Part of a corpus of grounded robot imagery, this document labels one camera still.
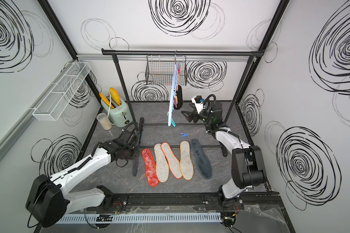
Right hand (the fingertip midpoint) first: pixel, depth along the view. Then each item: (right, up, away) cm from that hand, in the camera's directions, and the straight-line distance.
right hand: (187, 107), depth 82 cm
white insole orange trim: (-15, -34, +5) cm, 37 cm away
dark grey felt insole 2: (+10, -34, +5) cm, 36 cm away
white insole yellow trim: (0, -34, +3) cm, 34 cm away
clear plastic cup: (-56, -7, +15) cm, 58 cm away
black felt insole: (-4, +10, +42) cm, 43 cm away
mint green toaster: (-43, -5, +13) cm, 45 cm away
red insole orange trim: (-21, -37, +3) cm, 43 cm away
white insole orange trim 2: (-8, -33, +5) cm, 34 cm away
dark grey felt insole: (-30, -33, -2) cm, 45 cm away
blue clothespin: (-1, -18, +17) cm, 25 cm away
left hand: (-29, -27, +1) cm, 40 cm away
